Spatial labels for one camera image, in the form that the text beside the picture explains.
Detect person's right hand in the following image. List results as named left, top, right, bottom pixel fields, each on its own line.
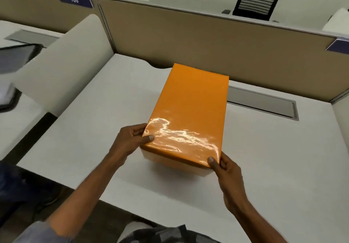
left=207, top=151, right=247, bottom=215

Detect person's left hand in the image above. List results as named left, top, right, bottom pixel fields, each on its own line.
left=109, top=123, right=155, bottom=165

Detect orange box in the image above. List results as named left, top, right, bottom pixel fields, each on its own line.
left=140, top=63, right=229, bottom=178

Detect person's right forearm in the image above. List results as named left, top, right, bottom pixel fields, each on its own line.
left=232, top=200, right=288, bottom=243

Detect person's left forearm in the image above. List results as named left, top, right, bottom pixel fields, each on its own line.
left=46, top=153, right=126, bottom=238

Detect person's grey patterned shirt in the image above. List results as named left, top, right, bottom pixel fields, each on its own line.
left=13, top=220, right=221, bottom=243

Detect beige desk partition panel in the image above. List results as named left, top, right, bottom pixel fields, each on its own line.
left=97, top=0, right=349, bottom=103
left=0, top=0, right=97, bottom=34

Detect person's blue trousers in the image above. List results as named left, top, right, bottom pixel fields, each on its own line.
left=0, top=160, right=66, bottom=224

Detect grey desk cable tray cover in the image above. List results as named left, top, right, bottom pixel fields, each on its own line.
left=226, top=86, right=299, bottom=121
left=4, top=29, right=65, bottom=48

